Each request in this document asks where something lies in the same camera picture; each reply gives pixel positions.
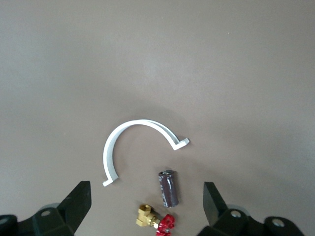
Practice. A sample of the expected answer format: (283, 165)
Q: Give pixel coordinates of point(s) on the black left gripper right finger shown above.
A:
(233, 221)

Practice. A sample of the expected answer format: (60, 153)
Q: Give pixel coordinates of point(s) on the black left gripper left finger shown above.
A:
(61, 218)

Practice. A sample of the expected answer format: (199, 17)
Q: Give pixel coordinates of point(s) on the dark terminal block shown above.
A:
(168, 190)

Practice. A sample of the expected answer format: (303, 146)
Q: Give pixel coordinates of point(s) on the white curved pipe clamp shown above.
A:
(108, 157)

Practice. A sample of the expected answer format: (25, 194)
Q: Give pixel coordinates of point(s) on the brown table cover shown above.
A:
(157, 61)

